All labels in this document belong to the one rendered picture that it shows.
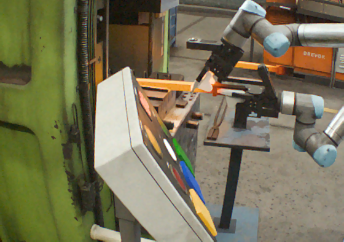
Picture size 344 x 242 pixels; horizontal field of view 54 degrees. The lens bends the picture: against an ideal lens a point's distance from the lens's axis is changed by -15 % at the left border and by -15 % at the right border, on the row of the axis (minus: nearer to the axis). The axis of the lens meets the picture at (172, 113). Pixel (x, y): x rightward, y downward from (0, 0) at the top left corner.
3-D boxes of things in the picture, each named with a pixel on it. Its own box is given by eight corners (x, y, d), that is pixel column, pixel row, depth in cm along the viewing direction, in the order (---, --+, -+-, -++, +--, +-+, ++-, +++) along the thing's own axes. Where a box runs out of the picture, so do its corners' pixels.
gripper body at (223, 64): (222, 84, 119) (243, 54, 114) (199, 67, 120) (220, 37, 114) (226, 76, 126) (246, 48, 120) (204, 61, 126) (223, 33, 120)
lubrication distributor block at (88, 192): (100, 208, 111) (95, 171, 105) (91, 220, 105) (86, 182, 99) (89, 206, 111) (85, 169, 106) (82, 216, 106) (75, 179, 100)
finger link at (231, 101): (215, 108, 123) (244, 110, 122) (216, 90, 121) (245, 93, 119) (217, 104, 126) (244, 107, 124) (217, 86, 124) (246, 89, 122)
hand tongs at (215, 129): (225, 91, 222) (225, 89, 221) (232, 92, 221) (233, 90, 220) (206, 139, 169) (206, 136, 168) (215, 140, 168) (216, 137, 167)
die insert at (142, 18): (146, 21, 126) (147, 5, 124) (138, 25, 120) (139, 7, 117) (71, 19, 133) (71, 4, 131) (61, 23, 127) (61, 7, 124)
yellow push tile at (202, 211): (208, 210, 74) (192, 187, 70) (218, 235, 67) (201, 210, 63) (200, 215, 74) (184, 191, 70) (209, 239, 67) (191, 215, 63)
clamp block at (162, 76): (183, 90, 150) (184, 74, 147) (178, 98, 142) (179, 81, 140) (153, 86, 153) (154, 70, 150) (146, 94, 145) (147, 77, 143)
